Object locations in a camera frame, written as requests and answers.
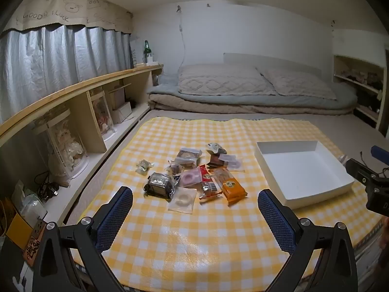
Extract orange patterned card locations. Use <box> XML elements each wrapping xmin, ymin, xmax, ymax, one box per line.
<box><xmin>23</xmin><ymin>219</ymin><xmax>47</xmax><ymax>265</ymax></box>

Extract clear packet brown cookie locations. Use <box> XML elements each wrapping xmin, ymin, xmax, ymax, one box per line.
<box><xmin>176</xmin><ymin>148</ymin><xmax>203</xmax><ymax>168</ymax></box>

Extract red snack packet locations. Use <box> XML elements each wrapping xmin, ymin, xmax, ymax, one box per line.
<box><xmin>198</xmin><ymin>164</ymin><xmax>225</xmax><ymax>204</ymax></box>

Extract clear plastic bag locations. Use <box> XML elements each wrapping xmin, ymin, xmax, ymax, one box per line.
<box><xmin>12</xmin><ymin>179</ymin><xmax>47</xmax><ymax>219</ymax></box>

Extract yellow box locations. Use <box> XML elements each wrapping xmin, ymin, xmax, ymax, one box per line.
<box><xmin>4</xmin><ymin>199</ymin><xmax>32</xmax><ymax>248</ymax></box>

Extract white wall niche shelf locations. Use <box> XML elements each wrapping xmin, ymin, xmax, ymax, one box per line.
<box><xmin>333</xmin><ymin>54</ymin><xmax>387</xmax><ymax>130</ymax></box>

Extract hanging white cable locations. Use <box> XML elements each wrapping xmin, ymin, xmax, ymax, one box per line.
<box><xmin>176</xmin><ymin>4</ymin><xmax>186</xmax><ymax>67</ymax></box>

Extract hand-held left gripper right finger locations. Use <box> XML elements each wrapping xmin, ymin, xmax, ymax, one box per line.
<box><xmin>258</xmin><ymin>189</ymin><xmax>358</xmax><ymax>292</ymax></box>

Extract doll in clear dome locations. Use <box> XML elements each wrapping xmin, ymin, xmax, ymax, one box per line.
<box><xmin>32</xmin><ymin>106</ymin><xmax>90</xmax><ymax>186</ymax></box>

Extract clear packet dark ring biscuit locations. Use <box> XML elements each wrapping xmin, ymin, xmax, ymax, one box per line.
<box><xmin>209</xmin><ymin>153</ymin><xmax>242</xmax><ymax>171</ymax></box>

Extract small green candy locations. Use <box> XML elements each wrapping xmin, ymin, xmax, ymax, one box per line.
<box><xmin>136</xmin><ymin>159</ymin><xmax>155</xmax><ymax>174</ymax></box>

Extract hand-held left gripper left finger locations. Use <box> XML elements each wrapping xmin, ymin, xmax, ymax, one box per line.
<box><xmin>32</xmin><ymin>186</ymin><xmax>133</xmax><ymax>292</ymax></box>

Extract grey blue blanket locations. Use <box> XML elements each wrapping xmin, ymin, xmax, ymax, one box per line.
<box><xmin>147</xmin><ymin>74</ymin><xmax>358</xmax><ymax>110</ymax></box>

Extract orange snack packet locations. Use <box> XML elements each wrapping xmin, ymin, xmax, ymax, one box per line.
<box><xmin>213</xmin><ymin>168</ymin><xmax>247</xmax><ymax>206</ymax></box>

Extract clear packet white ring biscuit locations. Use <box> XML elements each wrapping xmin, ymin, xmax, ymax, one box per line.
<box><xmin>168</xmin><ymin>187</ymin><xmax>196</xmax><ymax>214</ymax></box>

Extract black charger cables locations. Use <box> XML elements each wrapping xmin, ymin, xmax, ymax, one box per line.
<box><xmin>35</xmin><ymin>170</ymin><xmax>61</xmax><ymax>201</ymax></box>

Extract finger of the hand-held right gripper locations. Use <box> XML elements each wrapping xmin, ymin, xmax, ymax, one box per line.
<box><xmin>346</xmin><ymin>157</ymin><xmax>381</xmax><ymax>185</ymax></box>
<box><xmin>371</xmin><ymin>145</ymin><xmax>389</xmax><ymax>159</ymax></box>

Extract doll in clear case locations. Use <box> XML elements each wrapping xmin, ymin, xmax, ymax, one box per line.
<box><xmin>89</xmin><ymin>90</ymin><xmax>117</xmax><ymax>142</ymax></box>

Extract white cardboard tray box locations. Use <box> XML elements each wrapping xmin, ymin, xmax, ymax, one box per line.
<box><xmin>254</xmin><ymin>140</ymin><xmax>355</xmax><ymax>210</ymax></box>

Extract silver green snack packet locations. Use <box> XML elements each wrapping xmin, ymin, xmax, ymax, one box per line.
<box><xmin>207</xmin><ymin>142</ymin><xmax>227</xmax><ymax>156</ymax></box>

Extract grey curtain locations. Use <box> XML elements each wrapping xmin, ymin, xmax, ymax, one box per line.
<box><xmin>0</xmin><ymin>24</ymin><xmax>134</xmax><ymax>125</ymax></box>

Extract brown box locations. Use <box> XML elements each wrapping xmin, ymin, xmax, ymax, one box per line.
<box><xmin>109</xmin><ymin>87</ymin><xmax>126</xmax><ymax>111</ymax></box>

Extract black cake packet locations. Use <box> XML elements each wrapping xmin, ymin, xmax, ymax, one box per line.
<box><xmin>144</xmin><ymin>172</ymin><xmax>180</xmax><ymax>202</ymax></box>

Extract wooden shelf unit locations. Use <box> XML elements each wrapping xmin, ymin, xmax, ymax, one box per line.
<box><xmin>0</xmin><ymin>62</ymin><xmax>163</xmax><ymax>228</ymax></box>

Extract beige printed valance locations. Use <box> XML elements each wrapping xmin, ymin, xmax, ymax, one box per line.
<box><xmin>3</xmin><ymin>0</ymin><xmax>134</xmax><ymax>35</ymax></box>

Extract yellow checkered mat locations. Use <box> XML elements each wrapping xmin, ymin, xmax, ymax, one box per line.
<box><xmin>62</xmin><ymin>117</ymin><xmax>383</xmax><ymax>292</ymax></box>

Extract beige quilted pillow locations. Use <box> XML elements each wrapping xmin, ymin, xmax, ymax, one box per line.
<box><xmin>178</xmin><ymin>64</ymin><xmax>278</xmax><ymax>95</ymax></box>
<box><xmin>257</xmin><ymin>68</ymin><xmax>337</xmax><ymax>100</ymax></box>

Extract clear packet pink ring biscuit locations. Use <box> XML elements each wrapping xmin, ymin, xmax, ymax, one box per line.
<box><xmin>178</xmin><ymin>167</ymin><xmax>203</xmax><ymax>188</ymax></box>

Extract beige folded blanket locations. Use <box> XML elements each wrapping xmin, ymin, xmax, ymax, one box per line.
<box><xmin>148</xmin><ymin>93</ymin><xmax>354</xmax><ymax>116</ymax></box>

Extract person's right forearm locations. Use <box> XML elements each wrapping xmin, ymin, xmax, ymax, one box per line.
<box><xmin>380</xmin><ymin>215</ymin><xmax>389</xmax><ymax>260</ymax></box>

